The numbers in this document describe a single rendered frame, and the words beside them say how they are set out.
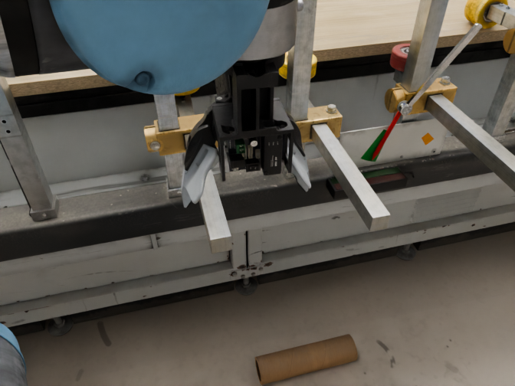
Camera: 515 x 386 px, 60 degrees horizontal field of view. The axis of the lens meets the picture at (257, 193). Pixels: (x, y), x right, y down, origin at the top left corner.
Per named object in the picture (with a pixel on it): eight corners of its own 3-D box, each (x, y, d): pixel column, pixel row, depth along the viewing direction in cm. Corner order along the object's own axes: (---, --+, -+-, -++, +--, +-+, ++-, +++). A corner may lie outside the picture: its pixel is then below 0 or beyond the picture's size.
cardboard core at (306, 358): (359, 351, 132) (261, 377, 126) (355, 365, 137) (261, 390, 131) (348, 328, 137) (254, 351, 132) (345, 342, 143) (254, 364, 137)
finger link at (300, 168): (315, 216, 52) (271, 171, 46) (301, 184, 56) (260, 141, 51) (337, 201, 51) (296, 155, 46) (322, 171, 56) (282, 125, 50)
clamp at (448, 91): (451, 109, 94) (457, 87, 91) (393, 117, 91) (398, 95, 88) (436, 96, 98) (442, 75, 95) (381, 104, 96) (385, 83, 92)
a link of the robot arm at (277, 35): (187, -20, 40) (290, -25, 41) (192, 34, 43) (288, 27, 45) (197, 14, 33) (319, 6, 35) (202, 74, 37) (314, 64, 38)
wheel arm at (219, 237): (234, 253, 65) (232, 233, 62) (211, 258, 64) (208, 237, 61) (191, 107, 96) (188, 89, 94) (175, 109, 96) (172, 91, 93)
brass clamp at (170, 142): (221, 148, 85) (219, 126, 81) (149, 159, 82) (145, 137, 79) (214, 132, 89) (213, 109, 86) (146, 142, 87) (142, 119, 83)
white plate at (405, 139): (440, 155, 102) (453, 116, 95) (335, 172, 97) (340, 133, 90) (439, 153, 102) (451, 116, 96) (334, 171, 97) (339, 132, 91)
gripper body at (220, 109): (219, 187, 44) (211, 74, 36) (209, 139, 50) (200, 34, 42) (293, 178, 45) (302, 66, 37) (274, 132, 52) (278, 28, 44)
